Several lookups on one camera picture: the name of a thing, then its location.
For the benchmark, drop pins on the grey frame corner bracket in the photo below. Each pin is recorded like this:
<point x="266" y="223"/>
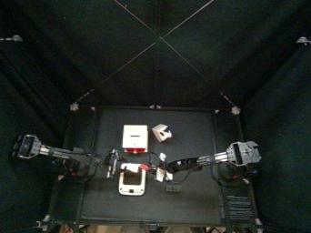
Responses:
<point x="304" y="40"/>
<point x="74" y="106"/>
<point x="17" y="38"/>
<point x="154" y="106"/>
<point x="235" y="110"/>

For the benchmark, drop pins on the white handheld device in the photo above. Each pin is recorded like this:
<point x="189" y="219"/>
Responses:
<point x="133" y="183"/>

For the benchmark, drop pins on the orange salmon sushi toy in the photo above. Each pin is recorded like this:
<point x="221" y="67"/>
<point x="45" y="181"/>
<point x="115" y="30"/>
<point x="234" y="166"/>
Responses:
<point x="145" y="167"/>

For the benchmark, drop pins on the dark green toy block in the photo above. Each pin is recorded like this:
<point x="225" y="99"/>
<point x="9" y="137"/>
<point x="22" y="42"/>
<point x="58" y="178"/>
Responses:
<point x="174" y="188"/>

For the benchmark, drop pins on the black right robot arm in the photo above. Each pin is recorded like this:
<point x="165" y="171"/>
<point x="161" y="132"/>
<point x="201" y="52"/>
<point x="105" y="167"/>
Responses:
<point x="243" y="153"/>

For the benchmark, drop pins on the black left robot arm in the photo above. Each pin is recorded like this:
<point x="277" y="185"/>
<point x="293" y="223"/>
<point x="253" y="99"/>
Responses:
<point x="53" y="150"/>

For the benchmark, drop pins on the white red toy appliance box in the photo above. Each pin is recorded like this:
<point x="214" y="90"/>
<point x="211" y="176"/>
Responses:
<point x="135" y="137"/>

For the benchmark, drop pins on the white label plate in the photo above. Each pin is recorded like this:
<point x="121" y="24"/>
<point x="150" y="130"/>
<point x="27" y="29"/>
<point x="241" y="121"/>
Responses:
<point x="238" y="207"/>

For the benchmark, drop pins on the small white toy cube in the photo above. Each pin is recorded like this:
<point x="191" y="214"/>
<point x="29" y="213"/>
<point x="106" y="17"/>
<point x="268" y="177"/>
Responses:
<point x="162" y="133"/>

